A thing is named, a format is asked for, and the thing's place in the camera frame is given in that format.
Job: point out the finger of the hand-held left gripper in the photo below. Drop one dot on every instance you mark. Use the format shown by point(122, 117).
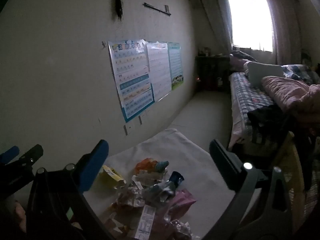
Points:
point(10, 154)
point(28, 158)

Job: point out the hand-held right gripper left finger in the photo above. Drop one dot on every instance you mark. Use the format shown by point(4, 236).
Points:
point(93, 166)

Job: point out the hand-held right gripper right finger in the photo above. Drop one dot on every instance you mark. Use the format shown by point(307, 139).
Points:
point(222, 162)

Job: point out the pale yellow carton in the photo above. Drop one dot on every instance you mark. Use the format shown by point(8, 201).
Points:
point(111, 176)

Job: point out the tan wrapper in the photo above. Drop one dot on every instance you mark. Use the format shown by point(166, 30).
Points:
point(125, 200)

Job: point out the dark blue packet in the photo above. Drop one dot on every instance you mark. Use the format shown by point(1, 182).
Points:
point(176, 177)

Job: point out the pink packet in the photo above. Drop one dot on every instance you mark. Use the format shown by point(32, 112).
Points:
point(183, 201)

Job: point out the orange teal wrapper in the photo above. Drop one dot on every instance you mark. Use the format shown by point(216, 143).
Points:
point(150, 165)

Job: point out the brown white wrapper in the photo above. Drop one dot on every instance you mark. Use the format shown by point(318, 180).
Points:
point(115, 226)

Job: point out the silver wrapper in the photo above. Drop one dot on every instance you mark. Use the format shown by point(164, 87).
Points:
point(160, 191)

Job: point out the white milk carton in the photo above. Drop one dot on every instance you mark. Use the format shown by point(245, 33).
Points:
point(146, 220)

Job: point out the pink foil wrapper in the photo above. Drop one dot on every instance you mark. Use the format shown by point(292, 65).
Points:
point(175, 230)

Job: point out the white table cloth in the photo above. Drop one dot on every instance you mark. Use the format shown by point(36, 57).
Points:
point(190, 155)

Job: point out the black clothing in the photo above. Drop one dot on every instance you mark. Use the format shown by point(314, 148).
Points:
point(270, 122)

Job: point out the wooden chair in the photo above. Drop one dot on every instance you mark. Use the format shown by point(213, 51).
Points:
point(292, 170)

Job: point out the bed with plaid sheet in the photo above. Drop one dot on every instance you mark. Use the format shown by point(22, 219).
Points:
point(247, 92)

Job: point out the dark cabinet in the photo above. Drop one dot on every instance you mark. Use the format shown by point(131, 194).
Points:
point(212, 72)

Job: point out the pink blanket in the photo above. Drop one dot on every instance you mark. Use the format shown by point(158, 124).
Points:
point(292, 95)

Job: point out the white pillow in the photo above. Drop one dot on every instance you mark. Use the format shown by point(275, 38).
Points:
point(262, 73)

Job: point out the pink pillow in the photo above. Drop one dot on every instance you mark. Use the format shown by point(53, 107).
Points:
point(237, 66)

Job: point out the dark cloth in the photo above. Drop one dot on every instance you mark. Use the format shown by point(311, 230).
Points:
point(241, 55)

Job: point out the plaid quilt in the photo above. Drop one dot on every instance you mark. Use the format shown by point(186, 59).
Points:
point(300, 73)

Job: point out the bright window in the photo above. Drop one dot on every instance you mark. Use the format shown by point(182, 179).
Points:
point(250, 22)

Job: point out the sheer curtain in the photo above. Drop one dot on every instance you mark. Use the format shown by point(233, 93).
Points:
point(212, 17)
point(285, 27)

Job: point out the large blue wall poster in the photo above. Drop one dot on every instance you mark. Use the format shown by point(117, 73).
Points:
point(131, 80)

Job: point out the green wall poster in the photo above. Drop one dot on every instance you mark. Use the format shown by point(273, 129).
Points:
point(176, 65)

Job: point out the white chart wall poster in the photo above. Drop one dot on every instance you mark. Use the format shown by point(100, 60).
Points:
point(158, 70)

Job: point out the black wall rail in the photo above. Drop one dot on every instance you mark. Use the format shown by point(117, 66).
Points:
point(157, 8)

